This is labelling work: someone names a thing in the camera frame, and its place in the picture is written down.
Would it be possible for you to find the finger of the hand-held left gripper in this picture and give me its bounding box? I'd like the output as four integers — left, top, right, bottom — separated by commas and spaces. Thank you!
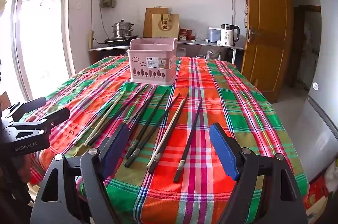
1, 97, 47, 122
3, 107, 71, 141

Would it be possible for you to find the pink utensil basket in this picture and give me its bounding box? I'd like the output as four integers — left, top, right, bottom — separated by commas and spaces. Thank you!
127, 38, 177, 86

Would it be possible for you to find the low metal-edged side counter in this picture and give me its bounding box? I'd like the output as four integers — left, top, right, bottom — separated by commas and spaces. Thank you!
88, 44, 131, 66

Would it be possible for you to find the large glass window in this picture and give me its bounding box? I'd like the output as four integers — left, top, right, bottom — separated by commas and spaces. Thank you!
0, 0, 78, 113

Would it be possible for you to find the white electric kettle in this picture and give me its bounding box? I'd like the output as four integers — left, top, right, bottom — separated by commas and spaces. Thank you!
220, 24, 240, 47

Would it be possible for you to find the plaid tablecloth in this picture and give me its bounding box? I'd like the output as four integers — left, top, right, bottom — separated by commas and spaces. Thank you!
25, 55, 309, 224

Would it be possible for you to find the metal door handle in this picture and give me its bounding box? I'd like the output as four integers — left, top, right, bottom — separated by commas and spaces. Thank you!
247, 26, 260, 43

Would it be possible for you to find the stainless steel shelf table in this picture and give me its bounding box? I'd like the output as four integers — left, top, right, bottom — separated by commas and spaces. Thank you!
176, 40, 245, 64

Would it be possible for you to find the red box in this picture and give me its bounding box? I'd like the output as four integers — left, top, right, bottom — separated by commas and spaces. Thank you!
304, 176, 329, 211

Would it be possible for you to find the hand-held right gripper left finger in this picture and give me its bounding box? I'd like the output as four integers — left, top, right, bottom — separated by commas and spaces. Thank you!
30, 122, 130, 224

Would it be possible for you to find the tan paper gift bag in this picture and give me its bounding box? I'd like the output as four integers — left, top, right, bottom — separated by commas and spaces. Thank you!
151, 13, 179, 38

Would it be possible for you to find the blue grey plastic container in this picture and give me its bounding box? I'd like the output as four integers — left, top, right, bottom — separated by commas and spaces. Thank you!
208, 27, 222, 43

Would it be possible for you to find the bunch of chopsticks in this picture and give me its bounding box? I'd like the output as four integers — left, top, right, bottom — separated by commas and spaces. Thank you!
73, 85, 203, 183

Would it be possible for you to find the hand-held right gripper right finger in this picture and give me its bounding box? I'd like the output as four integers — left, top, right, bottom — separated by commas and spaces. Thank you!
209, 122, 308, 224

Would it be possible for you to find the wooden cutting board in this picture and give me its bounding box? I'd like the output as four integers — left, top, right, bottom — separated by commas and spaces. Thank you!
143, 7, 169, 38

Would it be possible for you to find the stainless steel steamer pot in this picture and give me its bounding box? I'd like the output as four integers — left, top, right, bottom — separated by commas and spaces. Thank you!
111, 19, 135, 38

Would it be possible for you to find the black induction cooker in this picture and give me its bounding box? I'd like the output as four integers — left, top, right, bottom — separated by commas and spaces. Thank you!
104, 35, 138, 45

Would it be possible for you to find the wooden door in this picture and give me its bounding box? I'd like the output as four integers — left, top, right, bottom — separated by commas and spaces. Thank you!
241, 0, 292, 103

